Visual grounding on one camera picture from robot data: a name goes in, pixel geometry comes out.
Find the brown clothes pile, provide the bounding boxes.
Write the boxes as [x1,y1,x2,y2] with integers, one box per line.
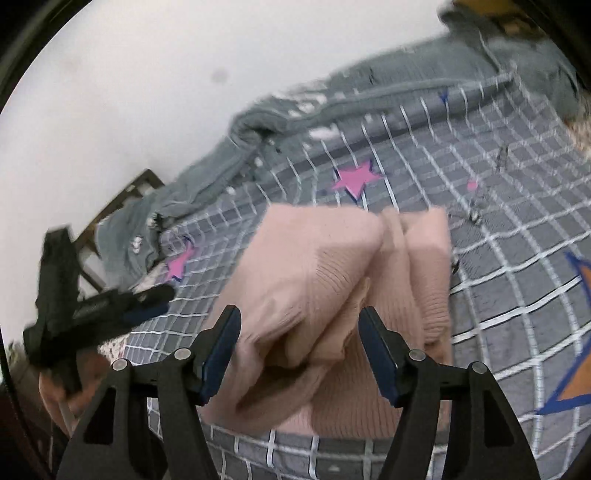
[452,0,548,40]

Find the grey-green fleece blanket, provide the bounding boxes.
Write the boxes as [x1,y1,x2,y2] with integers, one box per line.
[95,6,580,289]

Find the grey checked duvet with stars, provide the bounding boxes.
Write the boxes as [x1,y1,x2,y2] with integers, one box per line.
[124,74,590,479]

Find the pink knit sweater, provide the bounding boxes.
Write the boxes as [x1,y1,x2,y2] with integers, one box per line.
[200,204,452,439]

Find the person's left hand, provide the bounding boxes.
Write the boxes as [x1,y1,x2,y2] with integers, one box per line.
[38,350,110,429]

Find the dark wooden headboard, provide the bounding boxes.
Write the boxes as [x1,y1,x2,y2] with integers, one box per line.
[73,168,165,294]

